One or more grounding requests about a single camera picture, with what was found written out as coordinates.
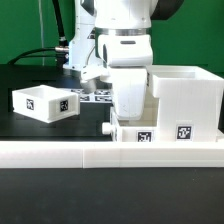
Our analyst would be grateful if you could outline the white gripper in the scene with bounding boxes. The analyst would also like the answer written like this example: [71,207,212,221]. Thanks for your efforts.
[81,34,153,120]

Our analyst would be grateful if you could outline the white front drawer with knob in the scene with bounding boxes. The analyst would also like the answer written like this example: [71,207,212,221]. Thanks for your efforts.
[102,107,156,142]

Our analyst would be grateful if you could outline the white drawer cabinet box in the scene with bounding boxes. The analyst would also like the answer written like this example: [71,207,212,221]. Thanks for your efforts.
[136,65,224,142]

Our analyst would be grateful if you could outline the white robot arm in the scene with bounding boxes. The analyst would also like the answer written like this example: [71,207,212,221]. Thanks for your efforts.
[63,0,184,120]

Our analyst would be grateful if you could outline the marker tag sheet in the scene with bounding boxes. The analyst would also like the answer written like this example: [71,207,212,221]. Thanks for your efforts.
[70,89,112,103]

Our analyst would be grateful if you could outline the white L-shaped fence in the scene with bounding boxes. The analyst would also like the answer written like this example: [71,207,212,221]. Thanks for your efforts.
[0,141,224,168]

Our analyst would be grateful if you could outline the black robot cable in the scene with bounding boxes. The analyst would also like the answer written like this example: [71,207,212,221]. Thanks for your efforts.
[7,0,70,69]

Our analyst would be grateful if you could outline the thin white cable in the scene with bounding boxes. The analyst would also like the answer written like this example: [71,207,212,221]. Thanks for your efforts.
[38,0,46,66]

